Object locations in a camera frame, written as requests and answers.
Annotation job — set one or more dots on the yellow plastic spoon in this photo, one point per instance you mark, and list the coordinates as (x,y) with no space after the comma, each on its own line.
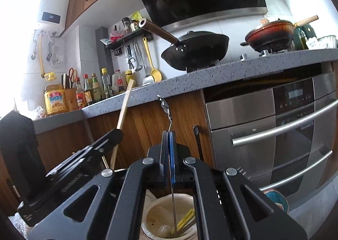
(156,75)

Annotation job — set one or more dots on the red label sauce bottle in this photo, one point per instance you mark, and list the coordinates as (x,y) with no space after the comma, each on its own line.
(80,100)

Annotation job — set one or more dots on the black wok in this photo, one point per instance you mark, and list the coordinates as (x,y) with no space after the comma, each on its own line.
(200,49)

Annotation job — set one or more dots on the yellow lidded jar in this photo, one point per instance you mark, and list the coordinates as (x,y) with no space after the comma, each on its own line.
(55,101)

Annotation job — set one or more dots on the metal spatula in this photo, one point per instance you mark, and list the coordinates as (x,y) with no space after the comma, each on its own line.
(148,79)

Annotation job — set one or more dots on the red white packet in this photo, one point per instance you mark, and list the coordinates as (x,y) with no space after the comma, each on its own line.
(118,35)

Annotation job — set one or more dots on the white ribbed bowl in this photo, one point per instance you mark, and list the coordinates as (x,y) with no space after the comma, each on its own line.
(327,42)

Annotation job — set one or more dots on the wooden chopstick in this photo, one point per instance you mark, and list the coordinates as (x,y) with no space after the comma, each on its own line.
(124,113)

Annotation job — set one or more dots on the dark grey pipe casing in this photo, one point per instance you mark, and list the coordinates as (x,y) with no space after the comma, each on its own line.
(101,52)

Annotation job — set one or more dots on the white wall socket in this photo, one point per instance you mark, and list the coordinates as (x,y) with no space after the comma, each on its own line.
(58,57)

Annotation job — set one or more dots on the wooden knife block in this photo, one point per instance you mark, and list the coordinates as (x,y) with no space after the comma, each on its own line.
(70,100)

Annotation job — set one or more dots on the yellow gas valve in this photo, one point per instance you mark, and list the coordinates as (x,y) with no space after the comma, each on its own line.
(49,76)

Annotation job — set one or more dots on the green label sauce bottle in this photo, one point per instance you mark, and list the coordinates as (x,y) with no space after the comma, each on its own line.
(96,92)

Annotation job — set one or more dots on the dark soy sauce bottle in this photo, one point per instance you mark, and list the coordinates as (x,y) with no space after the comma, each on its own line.
(88,94)

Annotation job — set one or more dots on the white floral ceramic utensil holder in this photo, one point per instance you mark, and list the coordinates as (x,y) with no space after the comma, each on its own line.
(161,213)

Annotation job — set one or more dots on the glass oil bottle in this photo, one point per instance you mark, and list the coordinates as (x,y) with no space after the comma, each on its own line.
(302,40)

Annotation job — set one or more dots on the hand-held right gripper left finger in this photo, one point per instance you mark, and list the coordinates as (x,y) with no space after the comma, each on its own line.
(165,150)

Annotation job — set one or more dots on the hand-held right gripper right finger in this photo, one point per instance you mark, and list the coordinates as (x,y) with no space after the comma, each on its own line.
(173,155)

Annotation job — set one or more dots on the gas stove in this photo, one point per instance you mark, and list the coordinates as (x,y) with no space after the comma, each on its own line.
(244,57)

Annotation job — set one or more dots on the stainless steel built-in appliance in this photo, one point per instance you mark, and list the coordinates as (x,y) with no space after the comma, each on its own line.
(237,113)

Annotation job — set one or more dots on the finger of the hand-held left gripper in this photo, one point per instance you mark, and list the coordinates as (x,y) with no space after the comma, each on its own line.
(87,171)
(111,137)

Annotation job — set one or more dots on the clear plastic bag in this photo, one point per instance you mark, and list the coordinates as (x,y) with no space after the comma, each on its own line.
(39,113)

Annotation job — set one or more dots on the gold metal fork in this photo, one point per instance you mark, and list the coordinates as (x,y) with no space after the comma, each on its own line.
(164,104)

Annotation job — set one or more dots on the small glass spice jar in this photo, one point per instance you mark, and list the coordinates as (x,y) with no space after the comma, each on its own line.
(134,26)

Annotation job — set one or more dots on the small dark sauce bottle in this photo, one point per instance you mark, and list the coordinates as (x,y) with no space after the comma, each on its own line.
(121,88)

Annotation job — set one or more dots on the white water heater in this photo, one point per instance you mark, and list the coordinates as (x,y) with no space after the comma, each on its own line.
(52,7)

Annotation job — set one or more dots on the hanging metal opener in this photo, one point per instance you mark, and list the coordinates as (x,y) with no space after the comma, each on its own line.
(130,57)

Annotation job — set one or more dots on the white plastic jug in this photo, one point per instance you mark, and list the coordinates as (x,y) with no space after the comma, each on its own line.
(115,80)

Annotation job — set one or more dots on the grey speckled countertop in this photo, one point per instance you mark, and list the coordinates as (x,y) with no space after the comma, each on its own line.
(237,71)

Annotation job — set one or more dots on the clear yellow cap bottle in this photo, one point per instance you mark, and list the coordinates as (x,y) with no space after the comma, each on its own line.
(105,84)

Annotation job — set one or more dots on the yellow green packet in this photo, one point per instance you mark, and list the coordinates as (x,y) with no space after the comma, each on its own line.
(137,16)

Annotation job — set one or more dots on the black lid spice jar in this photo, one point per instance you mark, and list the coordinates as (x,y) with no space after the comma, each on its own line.
(126,26)

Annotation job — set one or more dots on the black wall rack shelf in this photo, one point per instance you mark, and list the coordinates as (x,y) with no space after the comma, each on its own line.
(124,44)

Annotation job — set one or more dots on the dark green box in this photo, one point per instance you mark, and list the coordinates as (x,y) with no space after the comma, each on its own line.
(310,31)

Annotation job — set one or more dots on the printed quilted tablecloth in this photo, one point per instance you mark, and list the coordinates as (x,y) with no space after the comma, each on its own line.
(276,199)

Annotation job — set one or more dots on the white labelled container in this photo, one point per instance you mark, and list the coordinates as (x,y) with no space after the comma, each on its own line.
(313,44)

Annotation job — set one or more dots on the yellow lid bottle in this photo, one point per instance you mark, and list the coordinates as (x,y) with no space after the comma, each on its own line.
(129,77)

